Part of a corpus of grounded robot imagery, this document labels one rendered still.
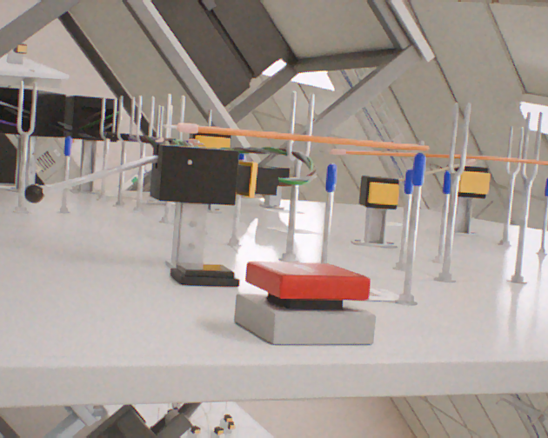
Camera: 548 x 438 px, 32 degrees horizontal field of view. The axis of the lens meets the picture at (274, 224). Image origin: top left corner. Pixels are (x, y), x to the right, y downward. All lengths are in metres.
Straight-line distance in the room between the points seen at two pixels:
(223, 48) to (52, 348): 1.40
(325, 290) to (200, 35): 1.34
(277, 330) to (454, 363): 0.09
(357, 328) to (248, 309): 0.06
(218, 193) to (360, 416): 10.32
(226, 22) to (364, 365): 1.39
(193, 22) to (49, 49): 6.73
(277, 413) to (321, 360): 9.92
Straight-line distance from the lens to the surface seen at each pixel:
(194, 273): 0.64
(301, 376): 0.44
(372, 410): 11.05
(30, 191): 0.69
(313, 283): 0.47
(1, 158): 1.68
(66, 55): 8.53
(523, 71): 4.59
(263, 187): 0.71
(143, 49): 1.88
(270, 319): 0.47
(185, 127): 0.59
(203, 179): 0.69
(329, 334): 0.48
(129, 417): 1.63
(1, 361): 0.41
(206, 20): 1.79
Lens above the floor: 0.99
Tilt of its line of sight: 14 degrees up
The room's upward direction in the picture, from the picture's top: 50 degrees clockwise
